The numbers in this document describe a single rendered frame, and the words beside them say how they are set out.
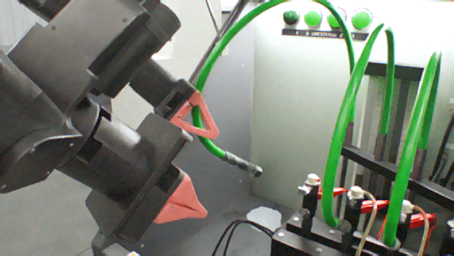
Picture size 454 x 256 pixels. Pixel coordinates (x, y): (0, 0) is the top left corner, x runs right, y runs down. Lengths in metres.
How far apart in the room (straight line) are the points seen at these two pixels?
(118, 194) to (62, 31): 0.13
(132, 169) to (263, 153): 0.77
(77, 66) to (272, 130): 0.80
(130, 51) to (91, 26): 0.03
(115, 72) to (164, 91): 0.27
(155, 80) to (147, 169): 0.25
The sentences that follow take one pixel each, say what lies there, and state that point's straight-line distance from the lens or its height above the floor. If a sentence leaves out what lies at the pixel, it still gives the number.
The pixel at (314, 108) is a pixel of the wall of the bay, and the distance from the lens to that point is 0.88.
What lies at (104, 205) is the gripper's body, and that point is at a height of 1.23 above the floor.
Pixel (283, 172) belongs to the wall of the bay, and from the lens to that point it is 0.98.
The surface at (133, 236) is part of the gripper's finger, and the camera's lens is 0.27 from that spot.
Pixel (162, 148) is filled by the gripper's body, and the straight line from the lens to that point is 0.26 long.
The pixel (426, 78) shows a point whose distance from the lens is 0.45.
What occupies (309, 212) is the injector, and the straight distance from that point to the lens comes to 0.62.
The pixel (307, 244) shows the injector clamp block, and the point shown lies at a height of 0.98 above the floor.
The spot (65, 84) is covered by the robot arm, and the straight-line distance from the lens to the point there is 0.20.
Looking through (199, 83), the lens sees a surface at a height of 1.28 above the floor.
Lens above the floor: 1.38
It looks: 19 degrees down
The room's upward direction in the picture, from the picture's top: straight up
